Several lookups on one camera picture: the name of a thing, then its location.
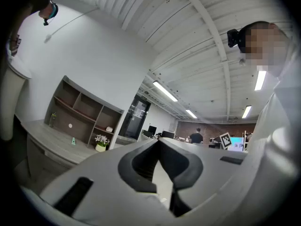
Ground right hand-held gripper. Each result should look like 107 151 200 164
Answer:
218 132 233 150

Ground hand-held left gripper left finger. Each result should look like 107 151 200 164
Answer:
40 138 176 226

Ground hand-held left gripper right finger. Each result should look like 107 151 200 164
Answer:
159 137 250 218

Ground grey wooden shelf cabinet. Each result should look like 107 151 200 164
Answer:
44 75 125 150

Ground wooden counter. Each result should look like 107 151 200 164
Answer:
14 113 139 186

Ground teal screen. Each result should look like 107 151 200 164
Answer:
229 137 245 152

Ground white flowers in pot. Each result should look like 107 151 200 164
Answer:
94 134 111 153

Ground person's grey shirt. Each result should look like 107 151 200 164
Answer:
244 39 301 155

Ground black glass door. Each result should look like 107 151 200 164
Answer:
119 94 151 141

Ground person's head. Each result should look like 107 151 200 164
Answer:
238 20 293 79

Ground black head-worn camera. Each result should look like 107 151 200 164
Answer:
227 28 240 48

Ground white wall conduit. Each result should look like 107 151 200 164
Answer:
44 7 99 44

